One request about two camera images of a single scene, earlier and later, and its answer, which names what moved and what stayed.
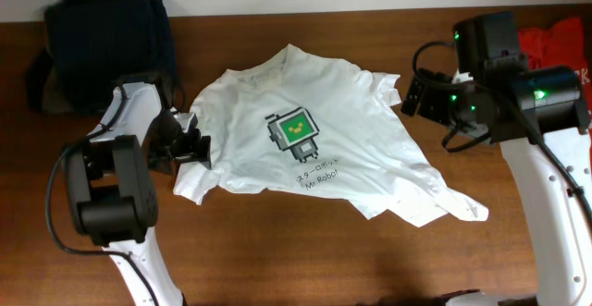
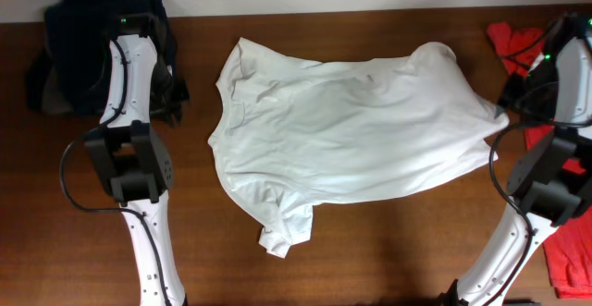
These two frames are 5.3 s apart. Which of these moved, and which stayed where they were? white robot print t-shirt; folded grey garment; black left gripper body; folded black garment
Moved: black left gripper body; white robot print t-shirt
Stayed: folded grey garment; folded black garment
